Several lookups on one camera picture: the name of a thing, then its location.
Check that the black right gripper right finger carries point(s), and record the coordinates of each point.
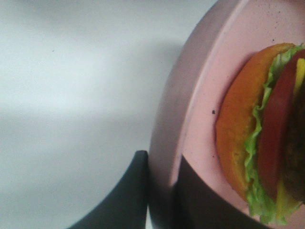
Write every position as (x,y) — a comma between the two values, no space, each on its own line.
(197,206)

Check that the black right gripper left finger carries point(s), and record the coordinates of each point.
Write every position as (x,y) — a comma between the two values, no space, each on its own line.
(125,207)

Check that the pink round plate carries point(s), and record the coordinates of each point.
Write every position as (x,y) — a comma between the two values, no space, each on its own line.
(221,43)

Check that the burger with lettuce and cheese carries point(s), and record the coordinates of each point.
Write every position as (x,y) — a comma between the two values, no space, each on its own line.
(260,133)

